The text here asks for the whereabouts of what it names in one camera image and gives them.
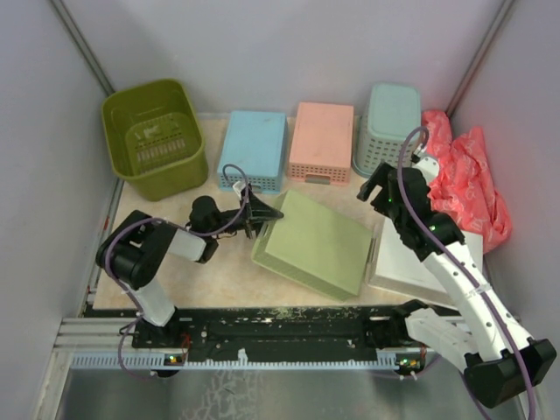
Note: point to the white perforated tray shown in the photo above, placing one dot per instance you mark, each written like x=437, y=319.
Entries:
x=393, y=267

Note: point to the white slotted cable duct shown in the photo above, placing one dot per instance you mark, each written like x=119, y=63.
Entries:
x=162, y=361

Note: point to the corner metal post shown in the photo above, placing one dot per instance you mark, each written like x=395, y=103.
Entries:
x=497, y=25
x=75, y=33

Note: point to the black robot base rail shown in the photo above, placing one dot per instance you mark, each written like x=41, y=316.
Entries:
x=278, y=335

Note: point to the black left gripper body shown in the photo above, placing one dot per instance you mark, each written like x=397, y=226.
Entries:
x=244, y=220

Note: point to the aluminium frame rail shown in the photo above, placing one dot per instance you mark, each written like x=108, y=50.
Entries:
x=91, y=335

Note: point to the right corner metal post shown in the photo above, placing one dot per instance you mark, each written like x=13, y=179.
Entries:
x=497, y=25

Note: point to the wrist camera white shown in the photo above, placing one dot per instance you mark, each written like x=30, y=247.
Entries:
x=240, y=188
x=426, y=164

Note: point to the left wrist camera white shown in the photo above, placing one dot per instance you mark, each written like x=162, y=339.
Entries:
x=240, y=188

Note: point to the left corner metal post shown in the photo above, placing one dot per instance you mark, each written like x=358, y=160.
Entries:
x=75, y=33

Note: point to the pink shallow plastic tray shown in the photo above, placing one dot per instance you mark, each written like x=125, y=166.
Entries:
x=322, y=143

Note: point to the pink patterned plastic bag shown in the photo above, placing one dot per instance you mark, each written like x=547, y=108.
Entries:
x=464, y=187

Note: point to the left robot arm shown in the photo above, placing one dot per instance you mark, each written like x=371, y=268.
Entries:
x=133, y=253

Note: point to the blue shallow plastic tray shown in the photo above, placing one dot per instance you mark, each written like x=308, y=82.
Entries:
x=255, y=144

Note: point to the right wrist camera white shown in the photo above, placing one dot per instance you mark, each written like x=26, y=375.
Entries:
x=426, y=164

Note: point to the olive green plastic basket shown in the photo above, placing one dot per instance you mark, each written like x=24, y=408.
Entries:
x=154, y=139

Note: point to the large teal perforated basket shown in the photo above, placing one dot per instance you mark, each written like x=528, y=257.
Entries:
x=393, y=111

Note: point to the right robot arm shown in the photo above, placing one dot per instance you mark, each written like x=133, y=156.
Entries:
x=498, y=358

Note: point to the light green shallow tray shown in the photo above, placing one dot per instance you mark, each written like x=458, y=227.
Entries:
x=314, y=246

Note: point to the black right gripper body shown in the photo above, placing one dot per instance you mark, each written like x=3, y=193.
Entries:
x=382, y=206

